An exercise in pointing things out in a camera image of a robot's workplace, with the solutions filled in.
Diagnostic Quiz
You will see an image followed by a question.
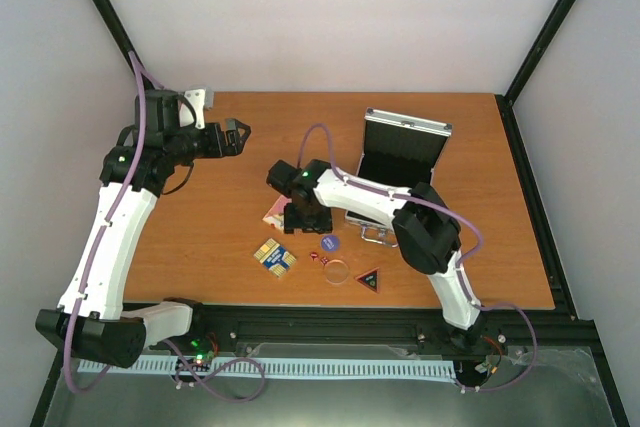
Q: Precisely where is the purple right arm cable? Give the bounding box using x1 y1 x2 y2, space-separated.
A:
298 123 539 395

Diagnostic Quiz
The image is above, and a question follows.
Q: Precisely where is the purple round dealer chip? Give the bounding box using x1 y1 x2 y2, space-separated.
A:
321 234 341 252

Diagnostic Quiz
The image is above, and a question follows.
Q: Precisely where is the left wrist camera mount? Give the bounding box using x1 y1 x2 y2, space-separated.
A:
179 88 214 130

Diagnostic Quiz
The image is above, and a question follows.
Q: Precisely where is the blue Texas Hold'em card box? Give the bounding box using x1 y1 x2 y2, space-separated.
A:
253 238 297 278

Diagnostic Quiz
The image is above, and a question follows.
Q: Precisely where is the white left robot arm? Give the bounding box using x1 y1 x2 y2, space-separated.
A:
35 89 251 368

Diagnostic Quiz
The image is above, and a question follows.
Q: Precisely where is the black aluminium frame rail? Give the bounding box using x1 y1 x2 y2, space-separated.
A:
493 0 639 425

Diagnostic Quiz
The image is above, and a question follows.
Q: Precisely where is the red playing card box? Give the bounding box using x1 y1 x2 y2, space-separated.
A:
262 196 290 231

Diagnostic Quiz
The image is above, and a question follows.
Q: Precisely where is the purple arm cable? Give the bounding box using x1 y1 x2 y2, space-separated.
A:
62 51 166 394
298 123 539 395

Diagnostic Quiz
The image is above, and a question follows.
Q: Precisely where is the light blue cable duct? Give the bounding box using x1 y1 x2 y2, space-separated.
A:
77 355 456 383

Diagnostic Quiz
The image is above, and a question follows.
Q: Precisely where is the black triangular button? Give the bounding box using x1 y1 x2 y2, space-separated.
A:
355 269 379 293

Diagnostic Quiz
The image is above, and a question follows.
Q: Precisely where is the aluminium poker case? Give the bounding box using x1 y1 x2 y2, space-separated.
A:
344 107 454 248

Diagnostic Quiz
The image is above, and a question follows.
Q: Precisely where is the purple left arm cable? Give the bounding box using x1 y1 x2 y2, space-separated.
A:
62 51 166 394

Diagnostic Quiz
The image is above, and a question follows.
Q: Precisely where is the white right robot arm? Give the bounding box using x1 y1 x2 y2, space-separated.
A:
266 160 482 331

